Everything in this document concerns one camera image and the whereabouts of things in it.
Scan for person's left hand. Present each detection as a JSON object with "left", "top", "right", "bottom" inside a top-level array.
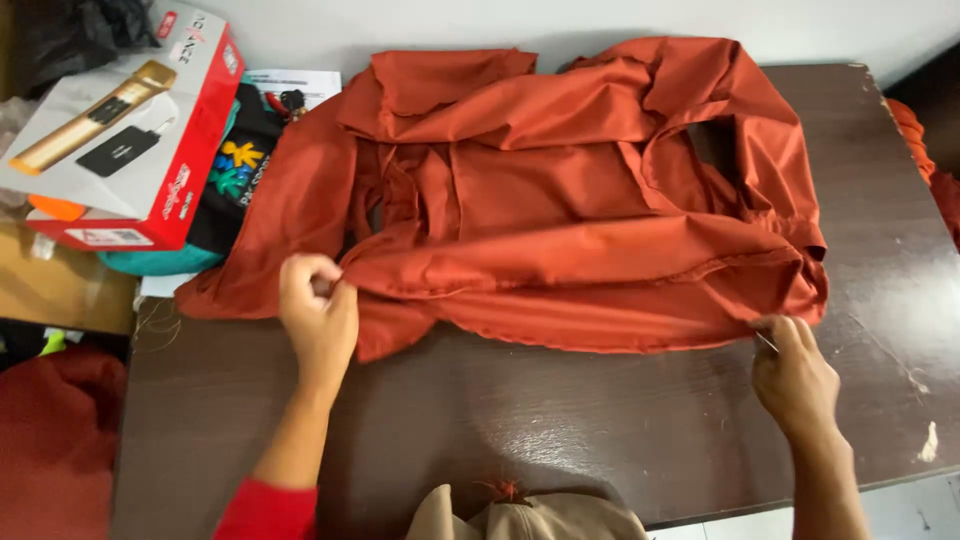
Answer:
[{"left": 279, "top": 253, "right": 360, "bottom": 385}]

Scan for person's right hand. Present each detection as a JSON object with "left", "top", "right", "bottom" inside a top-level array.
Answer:
[{"left": 750, "top": 315, "right": 843, "bottom": 441}]

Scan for rust orange cloth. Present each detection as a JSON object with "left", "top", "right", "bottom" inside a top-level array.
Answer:
[{"left": 174, "top": 36, "right": 831, "bottom": 365}]

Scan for plain white paper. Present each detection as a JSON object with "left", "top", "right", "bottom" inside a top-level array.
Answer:
[{"left": 139, "top": 271, "right": 199, "bottom": 300}]

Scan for loose pale threads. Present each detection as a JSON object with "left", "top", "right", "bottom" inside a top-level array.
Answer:
[{"left": 133, "top": 298, "right": 184, "bottom": 355}]

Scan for black and teal printed bag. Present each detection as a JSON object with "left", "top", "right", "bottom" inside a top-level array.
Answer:
[{"left": 97, "top": 82, "right": 288, "bottom": 277}]

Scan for person's red sleeve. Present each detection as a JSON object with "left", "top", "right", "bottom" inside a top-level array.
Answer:
[{"left": 213, "top": 477, "right": 321, "bottom": 540}]

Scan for red and black keys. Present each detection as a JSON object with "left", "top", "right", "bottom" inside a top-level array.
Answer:
[{"left": 264, "top": 88, "right": 310, "bottom": 123}]

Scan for orange thread tuft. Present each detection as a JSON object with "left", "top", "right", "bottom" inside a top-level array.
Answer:
[{"left": 480, "top": 477, "right": 528, "bottom": 504}]

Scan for white printed paper sheet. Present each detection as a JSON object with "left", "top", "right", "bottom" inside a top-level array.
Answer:
[{"left": 243, "top": 69, "right": 343, "bottom": 112}]

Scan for orange twisted cloth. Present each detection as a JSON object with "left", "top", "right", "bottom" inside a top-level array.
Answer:
[{"left": 885, "top": 97, "right": 960, "bottom": 252}]

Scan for brown cardboard box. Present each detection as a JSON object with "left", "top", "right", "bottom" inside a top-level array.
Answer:
[{"left": 0, "top": 221, "right": 139, "bottom": 337}]

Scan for person's beige garment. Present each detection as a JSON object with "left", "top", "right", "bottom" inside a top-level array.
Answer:
[{"left": 405, "top": 483, "right": 651, "bottom": 540}]

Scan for white and red microphone box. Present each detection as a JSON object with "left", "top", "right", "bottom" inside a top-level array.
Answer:
[{"left": 0, "top": 0, "right": 246, "bottom": 253}]

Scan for dark red cloth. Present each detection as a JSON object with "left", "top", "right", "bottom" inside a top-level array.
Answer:
[{"left": 0, "top": 346, "right": 129, "bottom": 540}]

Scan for orange round object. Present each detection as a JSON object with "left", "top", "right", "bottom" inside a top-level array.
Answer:
[{"left": 27, "top": 194, "right": 88, "bottom": 223}]

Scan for black plastic bag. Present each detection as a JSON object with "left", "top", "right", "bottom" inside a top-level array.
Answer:
[{"left": 10, "top": 0, "right": 160, "bottom": 101}]

